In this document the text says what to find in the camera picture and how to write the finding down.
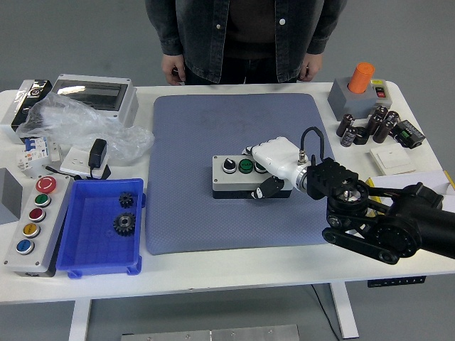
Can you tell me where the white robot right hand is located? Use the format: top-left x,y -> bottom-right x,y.
241,137 -> 307,200

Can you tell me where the person's left hand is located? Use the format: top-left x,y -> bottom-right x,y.
299,53 -> 324,82

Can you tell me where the person's right hand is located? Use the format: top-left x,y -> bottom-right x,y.
161,53 -> 186,86

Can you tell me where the grey four-button control box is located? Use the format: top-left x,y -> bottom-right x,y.
211,154 -> 293,200

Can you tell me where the grey five-button control box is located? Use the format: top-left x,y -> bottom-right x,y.
3,174 -> 74,278

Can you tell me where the grey block base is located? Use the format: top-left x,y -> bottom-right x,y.
327,77 -> 380,121

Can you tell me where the orange cylinder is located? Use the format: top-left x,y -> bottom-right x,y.
347,62 -> 375,94

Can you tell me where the grey-blue padded mat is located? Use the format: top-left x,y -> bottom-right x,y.
144,92 -> 337,256

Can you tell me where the person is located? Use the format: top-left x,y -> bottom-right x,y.
144,0 -> 348,86

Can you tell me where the grey distribution box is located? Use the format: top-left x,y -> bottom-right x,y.
49,73 -> 139,129

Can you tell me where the black capacitor clamp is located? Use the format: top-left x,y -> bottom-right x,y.
353,126 -> 370,146

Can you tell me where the black power adapter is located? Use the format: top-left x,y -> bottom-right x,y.
87,138 -> 108,171

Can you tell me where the clear plastic bag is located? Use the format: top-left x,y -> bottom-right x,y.
16,92 -> 156,163

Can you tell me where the black module with green terminal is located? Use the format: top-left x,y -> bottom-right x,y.
390,119 -> 427,149

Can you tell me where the white and yellow cardboard box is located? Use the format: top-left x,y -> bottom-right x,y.
365,169 -> 455,216

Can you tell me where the large black gear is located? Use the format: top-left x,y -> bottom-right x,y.
112,212 -> 137,234

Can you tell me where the white and blue circuit breaker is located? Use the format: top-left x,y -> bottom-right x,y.
16,136 -> 63,178

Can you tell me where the white and black device box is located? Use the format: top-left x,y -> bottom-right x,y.
0,78 -> 53,145

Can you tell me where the white table leg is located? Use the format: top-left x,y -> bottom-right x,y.
330,282 -> 360,339
68,300 -> 92,341

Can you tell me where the black table control panel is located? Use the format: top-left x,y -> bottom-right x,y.
368,275 -> 427,288

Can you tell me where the grey metal plate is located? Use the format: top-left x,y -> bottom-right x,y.
120,324 -> 299,341

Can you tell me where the blue plastic bin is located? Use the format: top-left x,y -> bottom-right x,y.
55,178 -> 146,279

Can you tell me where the grey metal box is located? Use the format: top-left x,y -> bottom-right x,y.
0,167 -> 24,225

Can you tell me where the white red-black switch box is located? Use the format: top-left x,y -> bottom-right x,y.
369,78 -> 392,111

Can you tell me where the white wall switch panel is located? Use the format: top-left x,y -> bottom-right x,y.
368,145 -> 417,175

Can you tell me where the white wall socket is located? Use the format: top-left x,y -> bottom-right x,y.
59,146 -> 107,178

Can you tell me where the black cable under table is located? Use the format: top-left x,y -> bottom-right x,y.
311,283 -> 342,338

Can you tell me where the black adapter cord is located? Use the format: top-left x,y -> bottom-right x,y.
41,164 -> 112,181

